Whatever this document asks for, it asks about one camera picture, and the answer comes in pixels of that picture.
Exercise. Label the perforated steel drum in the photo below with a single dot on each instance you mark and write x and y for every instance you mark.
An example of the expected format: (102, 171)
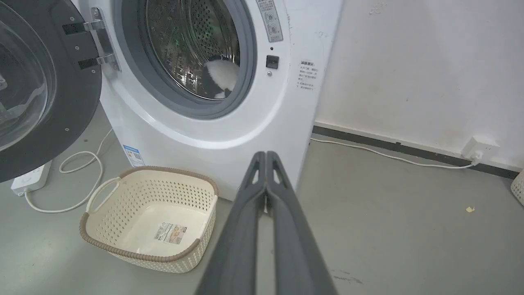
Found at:
(184, 41)

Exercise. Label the white front-load washing machine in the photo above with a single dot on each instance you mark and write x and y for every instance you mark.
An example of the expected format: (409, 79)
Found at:
(245, 135)

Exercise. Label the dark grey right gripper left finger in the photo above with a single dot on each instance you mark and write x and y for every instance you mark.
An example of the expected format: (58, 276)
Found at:
(239, 229)

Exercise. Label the white cloth in drum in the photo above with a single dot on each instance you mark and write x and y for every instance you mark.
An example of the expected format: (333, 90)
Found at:
(223, 73)

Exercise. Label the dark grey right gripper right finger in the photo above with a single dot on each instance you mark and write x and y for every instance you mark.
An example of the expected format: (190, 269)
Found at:
(292, 237)

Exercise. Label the grey instruction sticker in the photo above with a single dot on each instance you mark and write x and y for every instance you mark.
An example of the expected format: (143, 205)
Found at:
(270, 20)

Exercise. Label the cream basket with woven pattern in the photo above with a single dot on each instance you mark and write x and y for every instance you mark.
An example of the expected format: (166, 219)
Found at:
(519, 188)

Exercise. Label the paper label in basket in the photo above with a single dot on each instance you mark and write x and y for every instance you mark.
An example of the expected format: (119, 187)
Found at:
(170, 233)

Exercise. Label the metal door hinge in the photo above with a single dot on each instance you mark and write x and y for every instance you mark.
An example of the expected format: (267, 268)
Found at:
(107, 45)

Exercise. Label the cream perforated laundry basket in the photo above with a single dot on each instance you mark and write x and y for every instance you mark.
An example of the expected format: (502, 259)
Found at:
(123, 192)

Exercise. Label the black round washer door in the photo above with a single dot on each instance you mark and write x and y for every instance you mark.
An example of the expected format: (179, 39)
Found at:
(77, 102)

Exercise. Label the blue energy label sticker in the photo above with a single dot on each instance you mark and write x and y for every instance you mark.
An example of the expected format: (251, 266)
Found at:
(134, 155)

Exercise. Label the white wall plug adapter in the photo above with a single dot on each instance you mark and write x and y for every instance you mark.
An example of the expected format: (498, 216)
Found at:
(481, 147)

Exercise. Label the white power strip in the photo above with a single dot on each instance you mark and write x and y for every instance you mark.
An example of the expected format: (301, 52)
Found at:
(30, 180)

